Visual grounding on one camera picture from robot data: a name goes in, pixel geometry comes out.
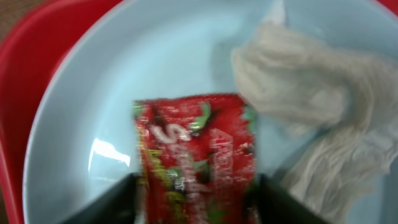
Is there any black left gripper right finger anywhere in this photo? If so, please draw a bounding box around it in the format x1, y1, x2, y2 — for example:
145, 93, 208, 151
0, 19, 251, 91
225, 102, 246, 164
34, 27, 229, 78
252, 174, 327, 224

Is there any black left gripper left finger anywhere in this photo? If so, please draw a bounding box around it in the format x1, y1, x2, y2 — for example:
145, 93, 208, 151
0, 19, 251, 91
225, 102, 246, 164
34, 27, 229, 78
62, 174, 139, 224

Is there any red snack wrapper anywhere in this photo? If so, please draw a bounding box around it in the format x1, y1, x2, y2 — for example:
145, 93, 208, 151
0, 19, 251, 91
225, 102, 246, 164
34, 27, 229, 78
134, 93, 258, 223

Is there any white tissue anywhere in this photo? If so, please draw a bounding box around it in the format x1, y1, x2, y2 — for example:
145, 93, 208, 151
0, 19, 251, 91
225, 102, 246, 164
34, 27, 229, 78
230, 0, 398, 224

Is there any large light blue plate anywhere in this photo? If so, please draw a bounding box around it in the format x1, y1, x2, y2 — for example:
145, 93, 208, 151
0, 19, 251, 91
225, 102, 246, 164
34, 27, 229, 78
23, 0, 397, 223

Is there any red plastic tray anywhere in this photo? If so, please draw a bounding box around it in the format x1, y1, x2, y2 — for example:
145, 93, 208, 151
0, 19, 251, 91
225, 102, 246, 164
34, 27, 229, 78
0, 0, 398, 224

